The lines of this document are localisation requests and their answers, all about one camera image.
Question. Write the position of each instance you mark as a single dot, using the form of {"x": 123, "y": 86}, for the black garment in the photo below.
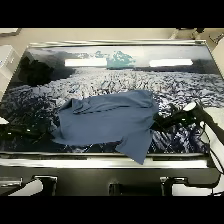
{"x": 35, "y": 71}

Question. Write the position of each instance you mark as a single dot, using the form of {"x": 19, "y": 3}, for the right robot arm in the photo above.
{"x": 213, "y": 125}

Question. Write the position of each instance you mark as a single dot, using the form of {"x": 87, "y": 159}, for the blue T-shirt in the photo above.
{"x": 110, "y": 123}

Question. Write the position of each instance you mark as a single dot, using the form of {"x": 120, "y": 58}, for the silver frame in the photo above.
{"x": 100, "y": 163}

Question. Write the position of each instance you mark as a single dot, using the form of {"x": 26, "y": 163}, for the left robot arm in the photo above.
{"x": 20, "y": 131}

